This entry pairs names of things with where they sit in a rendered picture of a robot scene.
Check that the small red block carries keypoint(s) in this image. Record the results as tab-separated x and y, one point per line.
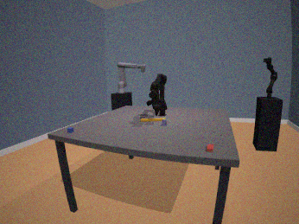
210	148

